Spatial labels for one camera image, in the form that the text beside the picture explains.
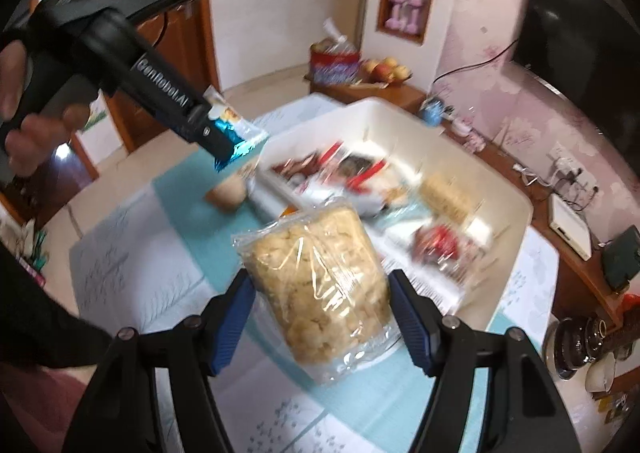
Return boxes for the beige cracker packet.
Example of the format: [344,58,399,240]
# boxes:
[417,173,481,229]

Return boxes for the dark red snack packet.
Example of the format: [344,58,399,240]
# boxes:
[270,150,326,184]

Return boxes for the person's black clothing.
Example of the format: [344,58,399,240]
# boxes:
[0,243,113,369]

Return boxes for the black teapot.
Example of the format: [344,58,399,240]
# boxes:
[547,315,611,379]

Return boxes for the white router box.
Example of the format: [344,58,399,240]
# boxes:
[547,193,593,261]

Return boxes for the brown paper packet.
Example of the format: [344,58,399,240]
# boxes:
[205,173,248,211]

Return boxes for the teal and white tablecloth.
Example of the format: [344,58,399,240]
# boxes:
[67,93,561,453]

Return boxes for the clear red date bag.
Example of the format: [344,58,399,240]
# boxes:
[300,140,416,219]

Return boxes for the wooden door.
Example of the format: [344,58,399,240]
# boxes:
[75,0,223,154]

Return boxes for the wooden wall niche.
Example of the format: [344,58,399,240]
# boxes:
[377,0,438,46]

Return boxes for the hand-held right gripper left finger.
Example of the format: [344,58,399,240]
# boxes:
[62,270,257,453]

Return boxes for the white plastic bin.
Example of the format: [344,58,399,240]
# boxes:
[245,97,535,314]

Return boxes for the dark green pouch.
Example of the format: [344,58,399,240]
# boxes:
[600,226,640,291]

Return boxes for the white bowl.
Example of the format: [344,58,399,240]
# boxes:
[582,353,621,394]

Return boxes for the black television cable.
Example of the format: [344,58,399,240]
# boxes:
[430,38,521,89]

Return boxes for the blue snack packet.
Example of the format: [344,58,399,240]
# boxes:
[202,86,271,173]

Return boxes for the pile of fruit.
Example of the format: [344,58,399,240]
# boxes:
[360,58,413,84]

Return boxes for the white power socket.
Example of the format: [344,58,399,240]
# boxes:
[547,143,601,194]

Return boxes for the black television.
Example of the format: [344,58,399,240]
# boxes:
[512,0,640,134]

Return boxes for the maroon cloth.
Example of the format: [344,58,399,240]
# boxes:
[0,363,101,453]

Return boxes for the small pink and white cups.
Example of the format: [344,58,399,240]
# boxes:
[447,116,486,151]

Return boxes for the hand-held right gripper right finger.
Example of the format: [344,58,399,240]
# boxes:
[387,269,581,453]

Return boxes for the wooden cabinet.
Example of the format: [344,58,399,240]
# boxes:
[302,73,640,334]

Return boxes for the clear rice cracker packet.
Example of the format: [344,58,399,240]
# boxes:
[230,200,401,386]

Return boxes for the person's left hand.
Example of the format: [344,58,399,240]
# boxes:
[0,40,93,176]

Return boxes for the clear plastic bottle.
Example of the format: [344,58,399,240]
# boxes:
[320,18,358,54]

